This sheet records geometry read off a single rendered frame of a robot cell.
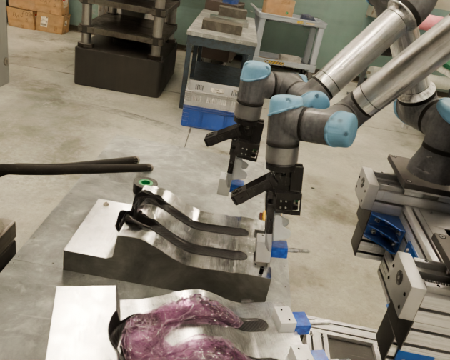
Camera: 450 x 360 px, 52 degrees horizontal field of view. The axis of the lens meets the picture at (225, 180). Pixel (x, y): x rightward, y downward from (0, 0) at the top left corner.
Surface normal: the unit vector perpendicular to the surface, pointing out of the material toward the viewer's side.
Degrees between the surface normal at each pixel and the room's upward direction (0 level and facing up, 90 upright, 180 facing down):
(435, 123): 90
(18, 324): 0
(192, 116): 91
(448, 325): 90
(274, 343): 0
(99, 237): 0
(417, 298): 90
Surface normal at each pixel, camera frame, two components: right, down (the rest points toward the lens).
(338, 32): -0.04, 0.44
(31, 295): 0.17, -0.88
